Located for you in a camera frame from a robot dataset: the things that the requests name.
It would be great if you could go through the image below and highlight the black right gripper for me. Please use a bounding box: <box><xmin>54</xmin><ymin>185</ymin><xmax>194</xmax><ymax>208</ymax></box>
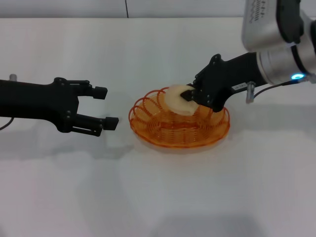
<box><xmin>180</xmin><ymin>52</ymin><xmax>265</xmax><ymax>113</ymax></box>

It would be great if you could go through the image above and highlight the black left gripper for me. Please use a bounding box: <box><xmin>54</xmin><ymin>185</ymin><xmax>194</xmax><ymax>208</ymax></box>
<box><xmin>0</xmin><ymin>77</ymin><xmax>119</xmax><ymax>138</ymax></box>

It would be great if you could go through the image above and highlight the tan bread roll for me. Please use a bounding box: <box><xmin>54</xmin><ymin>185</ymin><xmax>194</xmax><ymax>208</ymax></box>
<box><xmin>164</xmin><ymin>83</ymin><xmax>199</xmax><ymax>116</ymax></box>

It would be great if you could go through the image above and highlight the orange woven wire basket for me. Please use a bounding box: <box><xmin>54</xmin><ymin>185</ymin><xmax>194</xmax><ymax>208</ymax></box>
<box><xmin>128</xmin><ymin>86</ymin><xmax>232</xmax><ymax>149</ymax></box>

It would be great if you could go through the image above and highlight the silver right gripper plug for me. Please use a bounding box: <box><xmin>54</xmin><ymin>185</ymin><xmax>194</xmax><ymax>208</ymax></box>
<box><xmin>245</xmin><ymin>80</ymin><xmax>256</xmax><ymax>104</ymax></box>

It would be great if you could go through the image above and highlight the thin dark right gripper cable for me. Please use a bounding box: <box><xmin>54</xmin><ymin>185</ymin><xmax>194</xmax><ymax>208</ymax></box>
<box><xmin>253</xmin><ymin>76</ymin><xmax>316</xmax><ymax>97</ymax></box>

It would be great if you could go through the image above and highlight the thin dark gripper cable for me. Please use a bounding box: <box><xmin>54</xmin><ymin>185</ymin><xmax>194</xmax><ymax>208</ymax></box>
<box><xmin>0</xmin><ymin>118</ymin><xmax>15</xmax><ymax>130</ymax></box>
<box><xmin>253</xmin><ymin>76</ymin><xmax>316</xmax><ymax>97</ymax></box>

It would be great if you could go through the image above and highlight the thin dark left gripper cable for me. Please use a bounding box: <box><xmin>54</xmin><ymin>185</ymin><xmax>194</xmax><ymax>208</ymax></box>
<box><xmin>0</xmin><ymin>118</ymin><xmax>15</xmax><ymax>130</ymax></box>

